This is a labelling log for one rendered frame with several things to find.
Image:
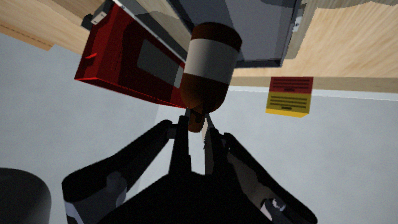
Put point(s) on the brown glass bottle with white label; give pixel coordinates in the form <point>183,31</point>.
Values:
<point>213,52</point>

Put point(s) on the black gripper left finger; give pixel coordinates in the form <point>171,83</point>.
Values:
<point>92,192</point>

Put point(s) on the red divided crate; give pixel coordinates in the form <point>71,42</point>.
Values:
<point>130,57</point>

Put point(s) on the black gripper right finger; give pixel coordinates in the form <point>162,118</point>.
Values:
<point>263,191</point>

